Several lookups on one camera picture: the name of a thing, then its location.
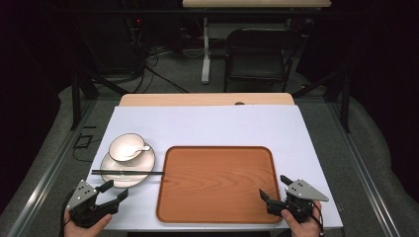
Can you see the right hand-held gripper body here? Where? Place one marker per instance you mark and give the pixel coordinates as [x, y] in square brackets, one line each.
[301, 197]

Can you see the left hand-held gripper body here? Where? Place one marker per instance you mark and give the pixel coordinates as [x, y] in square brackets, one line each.
[82, 197]

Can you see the black chopstick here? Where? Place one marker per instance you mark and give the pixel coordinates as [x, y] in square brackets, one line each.
[154, 172]
[99, 173]

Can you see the white plate with dark rim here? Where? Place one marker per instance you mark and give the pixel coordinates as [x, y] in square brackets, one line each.
[135, 169]

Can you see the white bowl with dark rim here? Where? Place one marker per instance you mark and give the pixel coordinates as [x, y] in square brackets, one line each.
[123, 149]

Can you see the white ceramic spoon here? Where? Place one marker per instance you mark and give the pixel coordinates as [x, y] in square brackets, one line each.
[138, 149]

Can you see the brown wooden tray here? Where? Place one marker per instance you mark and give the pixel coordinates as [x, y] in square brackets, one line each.
[217, 184]

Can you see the person's right hand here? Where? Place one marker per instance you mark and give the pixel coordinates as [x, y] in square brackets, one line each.
[299, 227]

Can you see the person's left hand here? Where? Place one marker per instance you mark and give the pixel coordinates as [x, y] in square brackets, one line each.
[86, 229]

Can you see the white table cover sheet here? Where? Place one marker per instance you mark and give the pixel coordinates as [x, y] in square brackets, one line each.
[214, 126]

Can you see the black metal stand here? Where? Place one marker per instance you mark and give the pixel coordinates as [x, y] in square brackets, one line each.
[76, 98]
[344, 98]

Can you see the light wooden table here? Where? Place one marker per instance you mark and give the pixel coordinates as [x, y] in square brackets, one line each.
[197, 99]

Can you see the black folding chair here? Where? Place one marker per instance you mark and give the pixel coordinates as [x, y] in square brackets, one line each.
[260, 62]

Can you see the dark equipment cabinet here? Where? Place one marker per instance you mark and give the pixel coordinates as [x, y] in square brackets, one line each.
[108, 42]

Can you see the white desk leg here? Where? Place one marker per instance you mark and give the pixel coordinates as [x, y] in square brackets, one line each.
[206, 56]

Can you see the aluminium floor rail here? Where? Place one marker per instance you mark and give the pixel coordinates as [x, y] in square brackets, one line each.
[362, 171]
[49, 171]

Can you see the black floor socket frame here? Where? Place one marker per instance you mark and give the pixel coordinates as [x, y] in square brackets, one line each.
[82, 141]

